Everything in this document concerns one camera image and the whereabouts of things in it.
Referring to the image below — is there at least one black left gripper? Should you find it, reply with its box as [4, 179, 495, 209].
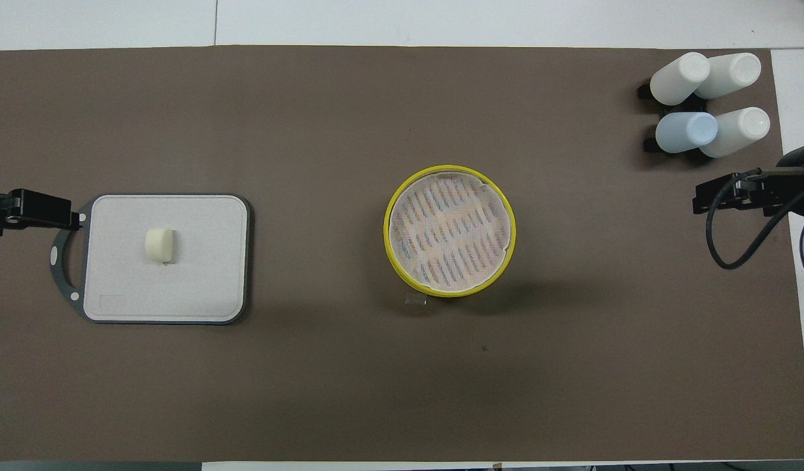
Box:
[0, 190, 82, 237]

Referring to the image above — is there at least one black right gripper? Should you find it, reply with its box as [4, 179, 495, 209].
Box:
[693, 171, 795, 215]

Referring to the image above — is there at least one white steamed bun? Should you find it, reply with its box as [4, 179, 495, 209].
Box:
[145, 228, 179, 266]

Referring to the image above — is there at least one yellow bamboo steamer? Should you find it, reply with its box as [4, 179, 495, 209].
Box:
[383, 165, 517, 299]

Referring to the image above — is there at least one light blue plastic cup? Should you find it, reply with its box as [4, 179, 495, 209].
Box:
[655, 111, 719, 154]

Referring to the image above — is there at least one white plastic cup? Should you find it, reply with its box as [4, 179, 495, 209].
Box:
[699, 107, 771, 158]
[695, 52, 762, 100]
[649, 52, 711, 106]

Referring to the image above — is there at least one black cup holder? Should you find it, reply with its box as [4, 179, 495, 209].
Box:
[637, 82, 710, 109]
[642, 136, 703, 158]

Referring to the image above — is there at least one white cutting board grey rim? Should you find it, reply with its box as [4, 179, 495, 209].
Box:
[50, 193, 252, 326]

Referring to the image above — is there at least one brown table mat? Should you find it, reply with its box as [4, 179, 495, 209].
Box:
[0, 44, 804, 462]

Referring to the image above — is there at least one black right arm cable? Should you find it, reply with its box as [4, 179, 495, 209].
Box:
[705, 169, 804, 270]

